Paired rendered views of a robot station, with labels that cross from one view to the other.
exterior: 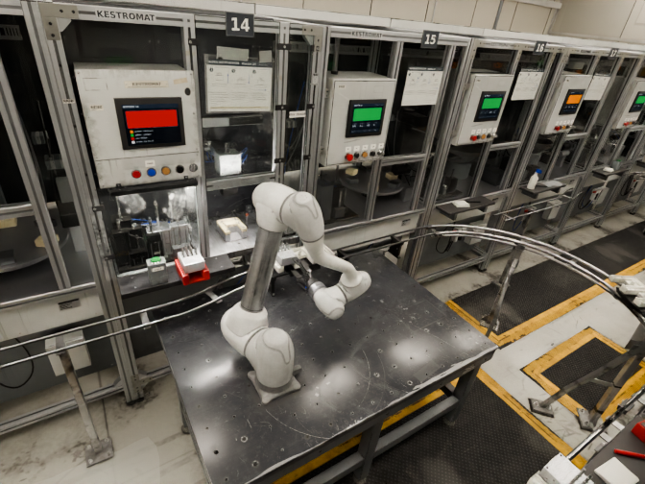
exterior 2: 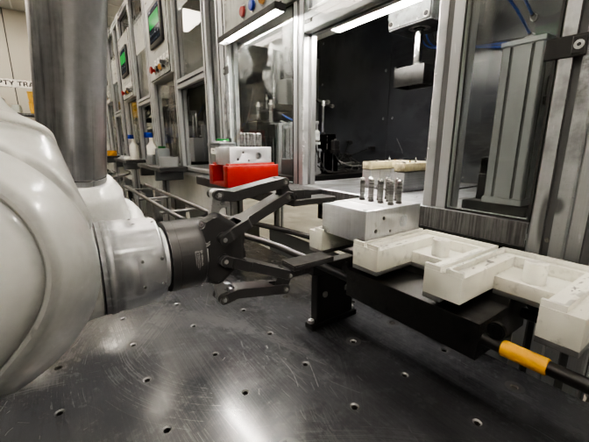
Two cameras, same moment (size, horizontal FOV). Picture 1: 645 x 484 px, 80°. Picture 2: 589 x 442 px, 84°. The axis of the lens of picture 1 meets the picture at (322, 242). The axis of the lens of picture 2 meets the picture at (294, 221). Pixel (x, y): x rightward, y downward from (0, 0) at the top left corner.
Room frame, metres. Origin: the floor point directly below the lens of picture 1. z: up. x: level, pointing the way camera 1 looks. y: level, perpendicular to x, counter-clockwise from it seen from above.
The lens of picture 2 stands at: (1.66, -0.32, 1.02)
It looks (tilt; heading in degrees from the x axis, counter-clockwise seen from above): 13 degrees down; 89
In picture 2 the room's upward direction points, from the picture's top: straight up
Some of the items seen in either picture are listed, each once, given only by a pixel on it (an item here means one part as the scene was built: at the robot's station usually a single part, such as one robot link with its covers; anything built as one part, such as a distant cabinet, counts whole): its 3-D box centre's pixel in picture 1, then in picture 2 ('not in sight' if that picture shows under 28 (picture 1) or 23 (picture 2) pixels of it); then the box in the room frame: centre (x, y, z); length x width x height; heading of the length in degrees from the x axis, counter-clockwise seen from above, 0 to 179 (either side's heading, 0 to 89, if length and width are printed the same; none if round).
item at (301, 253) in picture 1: (300, 259); (429, 275); (1.85, 0.11, 0.84); 0.36 x 0.14 x 0.10; 125
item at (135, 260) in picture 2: (318, 291); (133, 262); (1.50, 0.00, 0.90); 0.09 x 0.06 x 0.09; 124
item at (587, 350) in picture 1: (592, 371); not in sight; (2.05, -2.08, 0.01); 1.00 x 0.55 x 0.01; 125
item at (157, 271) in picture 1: (156, 269); (225, 160); (1.44, 0.76, 0.97); 0.08 x 0.08 x 0.12; 35
